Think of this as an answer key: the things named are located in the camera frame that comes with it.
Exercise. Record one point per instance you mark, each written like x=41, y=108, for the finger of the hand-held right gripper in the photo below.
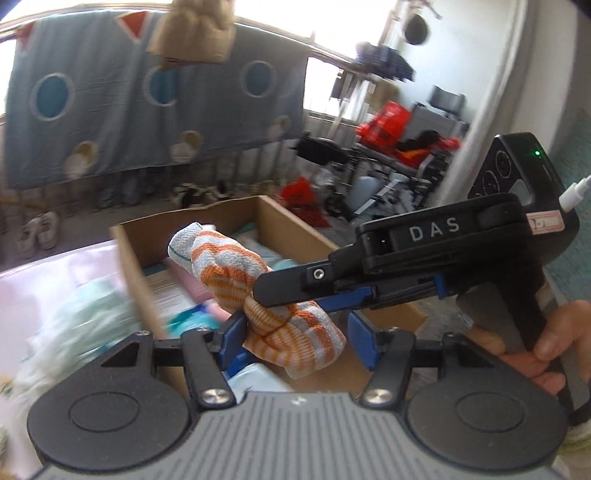
x=295, y=282
x=351, y=297

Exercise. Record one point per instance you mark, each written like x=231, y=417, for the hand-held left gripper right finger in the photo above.
x=360, y=334

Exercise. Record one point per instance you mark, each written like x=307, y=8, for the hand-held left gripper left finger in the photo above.
x=233, y=334

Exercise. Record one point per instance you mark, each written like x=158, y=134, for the cardboard box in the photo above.
x=286, y=221

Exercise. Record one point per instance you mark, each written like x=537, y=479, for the orange striped cloth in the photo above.
x=221, y=263

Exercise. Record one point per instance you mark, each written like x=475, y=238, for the person's right hand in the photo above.
x=563, y=341

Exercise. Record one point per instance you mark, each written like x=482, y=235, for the red bag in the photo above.
x=302, y=196
x=385, y=124

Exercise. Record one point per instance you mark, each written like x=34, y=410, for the grey blue container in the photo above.
x=364, y=191

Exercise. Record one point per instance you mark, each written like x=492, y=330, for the metal railing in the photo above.
x=240, y=161

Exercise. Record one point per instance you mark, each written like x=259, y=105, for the black exercise equipment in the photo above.
x=323, y=150

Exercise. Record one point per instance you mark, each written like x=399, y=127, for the black chair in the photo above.
x=445, y=99

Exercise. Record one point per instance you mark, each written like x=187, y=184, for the white plastic bag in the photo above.
x=78, y=323

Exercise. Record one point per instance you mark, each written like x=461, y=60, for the dark hanging clothes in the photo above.
x=383, y=57

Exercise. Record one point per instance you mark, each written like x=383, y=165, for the white shoe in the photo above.
x=28, y=237
x=49, y=228

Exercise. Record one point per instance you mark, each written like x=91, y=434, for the black round object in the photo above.
x=415, y=27

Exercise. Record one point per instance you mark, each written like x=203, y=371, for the blue circle print blanket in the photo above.
x=115, y=120

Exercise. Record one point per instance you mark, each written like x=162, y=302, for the brown hanging cloth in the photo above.
x=194, y=32

